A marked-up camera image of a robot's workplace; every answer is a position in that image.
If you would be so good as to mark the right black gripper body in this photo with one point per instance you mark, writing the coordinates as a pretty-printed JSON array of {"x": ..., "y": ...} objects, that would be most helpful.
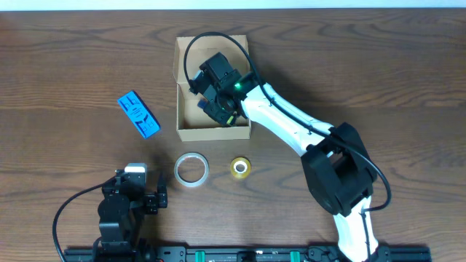
[{"x": 215, "y": 110}]

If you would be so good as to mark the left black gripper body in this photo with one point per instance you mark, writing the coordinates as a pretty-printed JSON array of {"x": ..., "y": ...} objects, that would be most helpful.
[{"x": 153, "y": 203}]

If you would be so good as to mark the large clear tape roll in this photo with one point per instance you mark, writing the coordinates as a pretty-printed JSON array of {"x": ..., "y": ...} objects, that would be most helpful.
[{"x": 191, "y": 170}]

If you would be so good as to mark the brown cardboard box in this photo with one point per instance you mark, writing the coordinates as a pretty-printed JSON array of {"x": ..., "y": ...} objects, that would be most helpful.
[{"x": 193, "y": 124}]

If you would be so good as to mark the blue plastic block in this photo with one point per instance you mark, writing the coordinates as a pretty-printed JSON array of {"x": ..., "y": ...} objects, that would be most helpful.
[{"x": 139, "y": 114}]

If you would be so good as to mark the small yellow tape roll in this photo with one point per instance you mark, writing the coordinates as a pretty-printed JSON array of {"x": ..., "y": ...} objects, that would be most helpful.
[{"x": 240, "y": 168}]

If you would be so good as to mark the yellow blue highlighter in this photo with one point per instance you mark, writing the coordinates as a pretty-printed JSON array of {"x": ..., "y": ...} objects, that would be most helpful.
[{"x": 200, "y": 104}]

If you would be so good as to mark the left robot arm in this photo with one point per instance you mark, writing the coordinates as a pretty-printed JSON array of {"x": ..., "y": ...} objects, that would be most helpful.
[{"x": 120, "y": 233}]

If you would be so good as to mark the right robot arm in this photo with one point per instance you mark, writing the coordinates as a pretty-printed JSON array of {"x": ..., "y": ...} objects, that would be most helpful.
[{"x": 337, "y": 168}]

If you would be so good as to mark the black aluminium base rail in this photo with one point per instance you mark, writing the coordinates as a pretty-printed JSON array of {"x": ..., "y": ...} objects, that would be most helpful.
[{"x": 296, "y": 254}]

